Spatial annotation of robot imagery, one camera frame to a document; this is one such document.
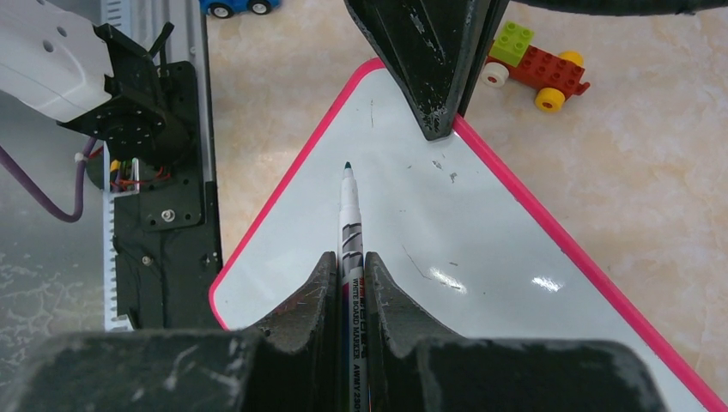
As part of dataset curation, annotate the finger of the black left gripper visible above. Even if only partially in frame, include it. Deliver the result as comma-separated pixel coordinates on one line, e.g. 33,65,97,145
345,0,508,141

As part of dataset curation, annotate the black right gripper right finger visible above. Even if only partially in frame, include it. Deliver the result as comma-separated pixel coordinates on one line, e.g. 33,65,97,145
364,252,666,411

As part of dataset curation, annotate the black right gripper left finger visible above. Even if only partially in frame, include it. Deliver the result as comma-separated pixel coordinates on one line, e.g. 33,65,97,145
1,251,339,411

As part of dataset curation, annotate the pink framed whiteboard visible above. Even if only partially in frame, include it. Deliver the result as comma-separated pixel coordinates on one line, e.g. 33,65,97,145
209,59,726,411

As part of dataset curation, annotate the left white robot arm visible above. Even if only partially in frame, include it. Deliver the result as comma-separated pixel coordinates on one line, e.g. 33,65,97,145
1,1,507,167

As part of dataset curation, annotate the red yellow toy brick car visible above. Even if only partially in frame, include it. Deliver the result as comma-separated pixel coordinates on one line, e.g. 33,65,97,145
481,45,591,112

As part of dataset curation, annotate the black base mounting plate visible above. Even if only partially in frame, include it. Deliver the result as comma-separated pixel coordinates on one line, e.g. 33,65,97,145
110,62,221,330

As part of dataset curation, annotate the blue toy car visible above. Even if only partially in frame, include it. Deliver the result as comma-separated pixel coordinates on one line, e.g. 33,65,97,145
198,0,282,19

